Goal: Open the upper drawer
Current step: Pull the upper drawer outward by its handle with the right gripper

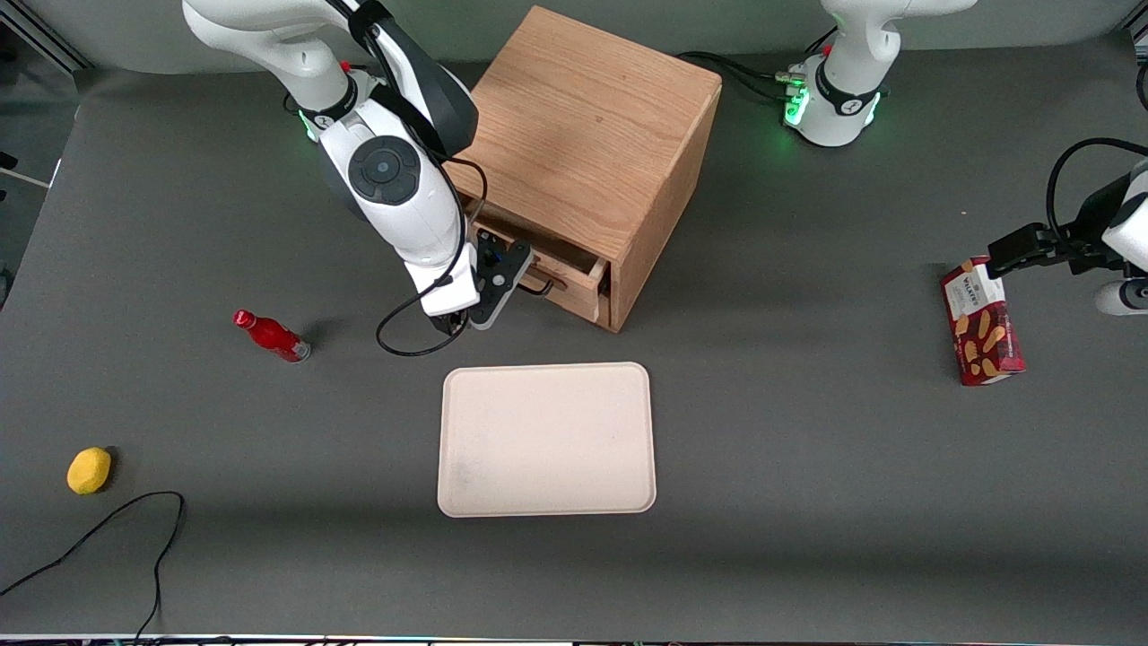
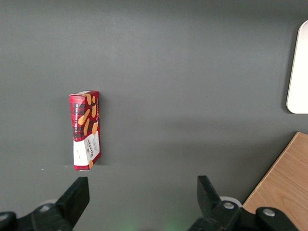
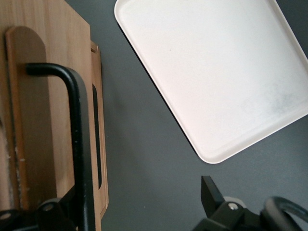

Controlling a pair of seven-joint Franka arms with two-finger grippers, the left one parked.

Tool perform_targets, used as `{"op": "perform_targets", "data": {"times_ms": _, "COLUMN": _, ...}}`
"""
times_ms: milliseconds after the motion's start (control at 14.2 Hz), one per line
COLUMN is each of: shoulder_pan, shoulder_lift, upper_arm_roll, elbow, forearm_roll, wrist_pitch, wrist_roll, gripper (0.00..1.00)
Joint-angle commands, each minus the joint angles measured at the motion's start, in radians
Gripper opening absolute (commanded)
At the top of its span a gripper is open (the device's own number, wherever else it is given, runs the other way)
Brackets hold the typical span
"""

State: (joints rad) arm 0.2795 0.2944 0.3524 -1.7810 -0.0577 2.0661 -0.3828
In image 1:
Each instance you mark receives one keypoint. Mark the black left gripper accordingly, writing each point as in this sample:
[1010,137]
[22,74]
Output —
[1083,243]

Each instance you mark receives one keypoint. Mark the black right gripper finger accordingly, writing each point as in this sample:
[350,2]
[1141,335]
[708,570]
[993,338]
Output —
[454,323]
[491,248]

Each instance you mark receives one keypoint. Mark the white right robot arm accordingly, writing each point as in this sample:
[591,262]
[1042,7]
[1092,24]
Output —
[404,206]

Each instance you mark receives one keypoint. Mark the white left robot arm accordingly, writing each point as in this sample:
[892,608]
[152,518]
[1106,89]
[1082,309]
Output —
[843,108]

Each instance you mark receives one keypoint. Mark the wooden drawer cabinet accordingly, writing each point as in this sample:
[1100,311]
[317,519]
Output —
[583,117]

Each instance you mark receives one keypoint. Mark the red tartan shortbread cookie box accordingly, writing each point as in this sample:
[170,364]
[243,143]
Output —
[985,332]

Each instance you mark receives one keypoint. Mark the beige plastic tray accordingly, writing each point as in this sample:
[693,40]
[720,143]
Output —
[547,440]

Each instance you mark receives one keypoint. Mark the red bottle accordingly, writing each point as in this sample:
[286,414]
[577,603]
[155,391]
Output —
[271,336]

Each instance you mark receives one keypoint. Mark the yellow lemon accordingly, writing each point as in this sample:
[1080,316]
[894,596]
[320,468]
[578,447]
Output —
[89,471]

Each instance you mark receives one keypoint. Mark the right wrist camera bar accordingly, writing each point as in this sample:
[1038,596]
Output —
[502,287]

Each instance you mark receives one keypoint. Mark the dark aluminium frame profile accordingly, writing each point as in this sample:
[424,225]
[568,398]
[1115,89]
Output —
[45,36]
[1139,40]

